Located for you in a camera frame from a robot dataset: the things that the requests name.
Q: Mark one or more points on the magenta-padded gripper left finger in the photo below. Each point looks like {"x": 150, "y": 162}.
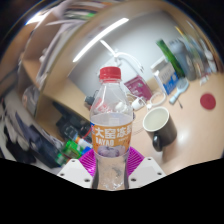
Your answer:
{"x": 75, "y": 170}

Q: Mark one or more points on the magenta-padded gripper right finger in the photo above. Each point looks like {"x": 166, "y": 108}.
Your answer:
{"x": 146, "y": 170}

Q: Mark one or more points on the clear red-capped drink bottle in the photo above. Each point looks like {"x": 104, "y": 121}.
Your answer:
{"x": 111, "y": 133}

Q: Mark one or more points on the green plastic jar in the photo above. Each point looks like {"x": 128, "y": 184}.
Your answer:
{"x": 71, "y": 149}

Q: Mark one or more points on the black mug white inside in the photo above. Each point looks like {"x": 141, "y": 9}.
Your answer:
{"x": 165, "y": 133}

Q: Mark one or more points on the magenta drink carton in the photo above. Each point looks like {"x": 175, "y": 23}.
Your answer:
{"x": 138, "y": 87}

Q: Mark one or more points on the light blue hair brush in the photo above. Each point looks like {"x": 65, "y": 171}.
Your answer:
{"x": 181, "y": 87}

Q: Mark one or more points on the flat round red coaster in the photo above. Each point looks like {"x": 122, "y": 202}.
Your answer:
{"x": 208, "y": 101}

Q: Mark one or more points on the blue and white box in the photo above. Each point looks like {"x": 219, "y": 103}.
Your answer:
{"x": 166, "y": 76}

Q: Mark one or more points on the wooden shelf unit with books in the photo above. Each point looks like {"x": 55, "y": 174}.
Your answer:
{"x": 66, "y": 60}

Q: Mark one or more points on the white LED desk lamp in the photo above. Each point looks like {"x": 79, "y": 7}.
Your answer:
{"x": 100, "y": 36}

